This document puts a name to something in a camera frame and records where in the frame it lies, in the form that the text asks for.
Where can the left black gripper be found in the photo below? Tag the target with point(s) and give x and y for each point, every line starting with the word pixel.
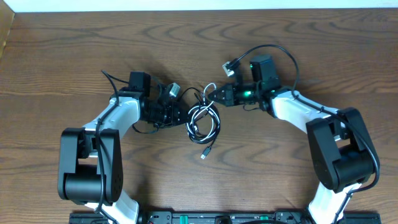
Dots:
pixel 173 109

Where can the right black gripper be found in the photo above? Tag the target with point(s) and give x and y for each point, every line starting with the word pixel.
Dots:
pixel 211 95

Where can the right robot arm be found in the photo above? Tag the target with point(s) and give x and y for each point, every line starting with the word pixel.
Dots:
pixel 343 155

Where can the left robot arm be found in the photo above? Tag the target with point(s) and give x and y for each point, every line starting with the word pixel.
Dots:
pixel 90 170

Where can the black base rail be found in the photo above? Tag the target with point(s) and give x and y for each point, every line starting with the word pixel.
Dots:
pixel 281 216

